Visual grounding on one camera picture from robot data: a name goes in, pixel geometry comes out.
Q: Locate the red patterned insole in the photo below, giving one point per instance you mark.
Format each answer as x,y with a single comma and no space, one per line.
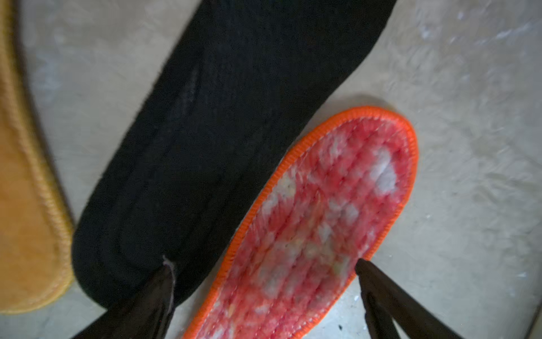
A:
332,201

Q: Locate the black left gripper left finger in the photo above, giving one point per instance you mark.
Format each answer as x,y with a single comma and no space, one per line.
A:
145,314

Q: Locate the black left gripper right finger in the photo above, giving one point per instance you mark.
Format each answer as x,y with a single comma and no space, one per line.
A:
387,305

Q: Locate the black insole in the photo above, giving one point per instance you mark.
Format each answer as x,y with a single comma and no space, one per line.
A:
244,80

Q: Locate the orange fuzzy insole far left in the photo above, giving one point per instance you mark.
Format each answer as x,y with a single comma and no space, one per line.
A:
36,228

